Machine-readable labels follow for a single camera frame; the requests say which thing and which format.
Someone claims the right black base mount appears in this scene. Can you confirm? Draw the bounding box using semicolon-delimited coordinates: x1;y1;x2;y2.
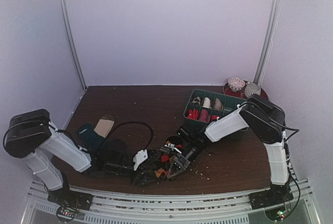
249;185;293;222

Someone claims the maroon rolled sock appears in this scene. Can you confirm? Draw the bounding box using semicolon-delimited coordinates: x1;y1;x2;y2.
198;109;210;123

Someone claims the right aluminium frame post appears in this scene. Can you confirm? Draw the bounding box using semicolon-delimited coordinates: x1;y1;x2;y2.
253;0;281;85

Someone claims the aluminium frame post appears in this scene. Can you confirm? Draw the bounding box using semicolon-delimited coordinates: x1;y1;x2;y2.
59;0;87;90
253;0;281;85

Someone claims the black beige patterned rolled sock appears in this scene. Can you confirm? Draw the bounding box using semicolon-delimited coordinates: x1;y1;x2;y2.
191;96;201;106

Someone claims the green divided organizer tray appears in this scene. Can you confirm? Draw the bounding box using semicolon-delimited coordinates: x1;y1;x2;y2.
183;89;249;141

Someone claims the tan rolled sock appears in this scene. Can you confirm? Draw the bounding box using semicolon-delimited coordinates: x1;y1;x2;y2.
213;98;224;111

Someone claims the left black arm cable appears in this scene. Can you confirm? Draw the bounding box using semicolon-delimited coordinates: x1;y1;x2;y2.
109;121;154;152

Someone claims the pink patterned bowl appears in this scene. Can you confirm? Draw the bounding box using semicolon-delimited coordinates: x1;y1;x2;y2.
227;77;246;92

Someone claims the red round plate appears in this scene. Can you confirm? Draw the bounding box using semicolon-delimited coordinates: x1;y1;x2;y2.
223;81;268;102

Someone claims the black argyle sock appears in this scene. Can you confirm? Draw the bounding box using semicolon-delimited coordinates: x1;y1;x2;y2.
155;136;184;180

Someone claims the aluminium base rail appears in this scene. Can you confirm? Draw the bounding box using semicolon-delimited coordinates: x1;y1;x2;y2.
19;179;324;223

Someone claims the cream rolled sock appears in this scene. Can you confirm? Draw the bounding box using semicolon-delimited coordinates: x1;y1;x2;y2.
202;97;211;109

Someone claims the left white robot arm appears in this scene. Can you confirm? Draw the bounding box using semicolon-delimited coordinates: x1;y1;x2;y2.
3;109;158;205

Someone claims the left aluminium frame post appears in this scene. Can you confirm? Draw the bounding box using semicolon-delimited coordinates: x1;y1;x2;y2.
59;0;87;90

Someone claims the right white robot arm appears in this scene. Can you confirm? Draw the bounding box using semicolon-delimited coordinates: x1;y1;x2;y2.
167;95;299;204

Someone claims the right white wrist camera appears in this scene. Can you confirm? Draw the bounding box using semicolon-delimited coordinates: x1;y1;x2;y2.
159;143;182;154

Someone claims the red zigzag rolled sock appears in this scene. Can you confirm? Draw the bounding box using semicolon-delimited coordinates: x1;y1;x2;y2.
187;109;199;120

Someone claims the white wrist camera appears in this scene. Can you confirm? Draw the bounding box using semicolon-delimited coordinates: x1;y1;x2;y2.
159;143;182;154
133;149;148;171

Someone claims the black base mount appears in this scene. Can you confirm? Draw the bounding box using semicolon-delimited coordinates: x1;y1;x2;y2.
249;185;293;222
47;189;93;223

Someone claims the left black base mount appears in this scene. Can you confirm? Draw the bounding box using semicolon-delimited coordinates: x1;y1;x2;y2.
47;189;93;223

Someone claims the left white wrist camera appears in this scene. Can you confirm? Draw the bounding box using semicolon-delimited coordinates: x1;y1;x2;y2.
133;149;148;171

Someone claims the dark teal sock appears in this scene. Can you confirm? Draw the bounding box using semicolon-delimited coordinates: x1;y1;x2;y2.
75;123;106;151

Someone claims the grey striped cup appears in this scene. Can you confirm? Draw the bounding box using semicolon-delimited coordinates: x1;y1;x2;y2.
244;83;261;98

